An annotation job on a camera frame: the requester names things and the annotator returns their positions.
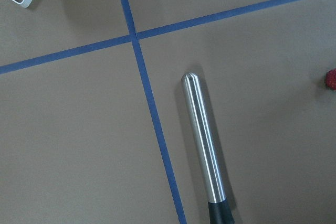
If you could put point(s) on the red strawberry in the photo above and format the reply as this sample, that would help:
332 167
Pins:
330 79

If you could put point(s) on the steel muddler black tip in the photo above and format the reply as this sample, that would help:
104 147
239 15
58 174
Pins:
218 206

